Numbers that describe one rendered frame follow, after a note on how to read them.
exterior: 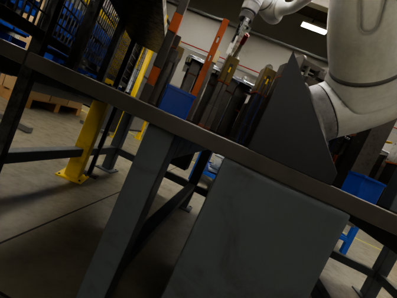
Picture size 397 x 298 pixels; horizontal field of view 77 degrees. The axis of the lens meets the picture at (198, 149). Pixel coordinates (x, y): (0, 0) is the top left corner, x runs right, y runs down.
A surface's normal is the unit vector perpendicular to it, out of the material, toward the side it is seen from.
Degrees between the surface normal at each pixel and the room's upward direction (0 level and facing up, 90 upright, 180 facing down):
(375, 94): 126
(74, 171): 90
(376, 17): 131
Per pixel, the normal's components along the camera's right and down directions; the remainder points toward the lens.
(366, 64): -0.36, 0.79
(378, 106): 0.07, 0.67
